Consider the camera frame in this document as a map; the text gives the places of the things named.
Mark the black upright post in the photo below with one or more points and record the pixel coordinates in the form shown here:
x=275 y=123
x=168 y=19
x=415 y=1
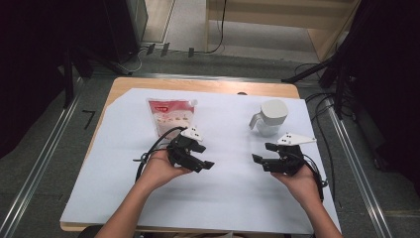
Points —
x=68 y=82

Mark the person's left hand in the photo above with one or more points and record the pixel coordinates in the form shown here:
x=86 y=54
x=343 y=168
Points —
x=160 y=170

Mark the person's right hand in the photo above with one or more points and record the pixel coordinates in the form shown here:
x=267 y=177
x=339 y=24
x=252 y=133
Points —
x=303 y=186

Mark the white table sheet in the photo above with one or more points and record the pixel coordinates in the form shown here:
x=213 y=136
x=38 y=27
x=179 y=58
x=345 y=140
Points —
x=231 y=191

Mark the wooden table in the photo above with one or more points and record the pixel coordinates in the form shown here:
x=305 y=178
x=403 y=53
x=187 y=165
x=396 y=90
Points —
x=198 y=85

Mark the black cabinet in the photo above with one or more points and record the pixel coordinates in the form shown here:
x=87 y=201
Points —
x=125 y=29

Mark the white lidded glass jar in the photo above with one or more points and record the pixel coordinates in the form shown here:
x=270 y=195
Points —
x=272 y=114

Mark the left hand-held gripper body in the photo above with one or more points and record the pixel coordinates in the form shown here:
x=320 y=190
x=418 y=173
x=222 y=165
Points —
x=178 y=147

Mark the red and white spout pouch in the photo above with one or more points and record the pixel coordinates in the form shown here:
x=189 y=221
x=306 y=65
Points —
x=171 y=115

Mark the light wooden furniture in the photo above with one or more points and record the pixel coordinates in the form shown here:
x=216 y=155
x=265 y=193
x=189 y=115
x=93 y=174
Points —
x=270 y=15

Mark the metal floor rail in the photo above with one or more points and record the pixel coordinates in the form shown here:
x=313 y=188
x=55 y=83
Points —
x=356 y=165
x=36 y=172

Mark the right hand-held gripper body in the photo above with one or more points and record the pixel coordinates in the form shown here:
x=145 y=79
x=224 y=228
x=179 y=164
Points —
x=292 y=160

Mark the black metal stand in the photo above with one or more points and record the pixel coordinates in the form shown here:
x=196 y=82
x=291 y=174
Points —
x=330 y=64

